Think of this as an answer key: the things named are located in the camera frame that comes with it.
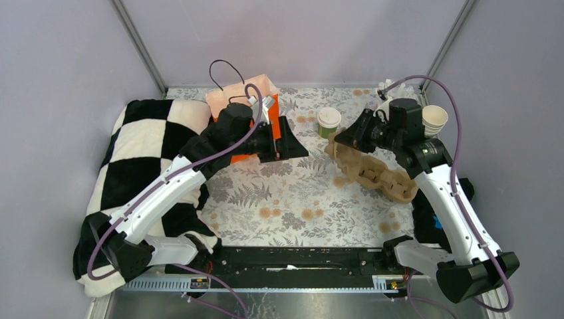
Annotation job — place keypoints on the black white checkered blanket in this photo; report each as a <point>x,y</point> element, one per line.
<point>146,137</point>

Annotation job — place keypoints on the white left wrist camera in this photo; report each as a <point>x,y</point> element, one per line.
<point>263,110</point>

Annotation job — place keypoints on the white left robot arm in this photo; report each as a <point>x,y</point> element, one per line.
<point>123,244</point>

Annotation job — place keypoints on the stack of green paper cups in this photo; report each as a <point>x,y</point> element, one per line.
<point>434,118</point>

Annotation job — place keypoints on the orange paper gift bag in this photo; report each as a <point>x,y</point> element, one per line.
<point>218,99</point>

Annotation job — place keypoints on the bundle of white wrapped straws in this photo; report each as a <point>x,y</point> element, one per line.
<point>400,91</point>

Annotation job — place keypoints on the black t-shirt with logo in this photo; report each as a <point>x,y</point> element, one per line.
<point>427,226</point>

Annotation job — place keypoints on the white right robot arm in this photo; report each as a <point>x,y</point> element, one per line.
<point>476,264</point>

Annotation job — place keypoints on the floral patterned table mat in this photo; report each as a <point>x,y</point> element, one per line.
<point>305,202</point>

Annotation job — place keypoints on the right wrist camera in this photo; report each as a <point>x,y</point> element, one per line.
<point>384,108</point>

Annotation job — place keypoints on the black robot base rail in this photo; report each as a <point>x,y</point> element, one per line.
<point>299,268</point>

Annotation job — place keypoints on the green paper coffee cup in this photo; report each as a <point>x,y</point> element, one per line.
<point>324,132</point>

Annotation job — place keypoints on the clear white plastic cup lid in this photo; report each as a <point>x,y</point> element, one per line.
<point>329,117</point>

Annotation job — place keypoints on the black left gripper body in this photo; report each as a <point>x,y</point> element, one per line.
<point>262,143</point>

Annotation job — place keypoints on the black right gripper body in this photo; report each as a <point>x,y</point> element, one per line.
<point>383,137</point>

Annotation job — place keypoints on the brown cardboard cup carrier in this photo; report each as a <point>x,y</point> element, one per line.
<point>348,160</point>
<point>395,184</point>

